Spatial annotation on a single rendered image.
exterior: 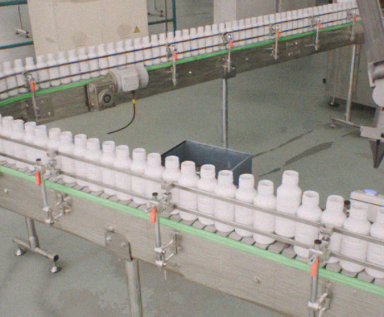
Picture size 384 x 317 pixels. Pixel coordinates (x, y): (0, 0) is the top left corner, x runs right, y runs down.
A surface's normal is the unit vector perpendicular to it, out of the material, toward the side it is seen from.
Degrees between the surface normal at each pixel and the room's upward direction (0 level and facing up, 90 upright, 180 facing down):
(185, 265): 90
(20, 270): 0
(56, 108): 90
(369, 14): 99
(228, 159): 90
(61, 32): 90
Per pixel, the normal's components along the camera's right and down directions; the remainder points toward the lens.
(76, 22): 0.63, 0.31
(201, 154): -0.54, 0.37
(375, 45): -0.32, 0.53
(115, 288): -0.03, -0.91
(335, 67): -0.77, 0.29
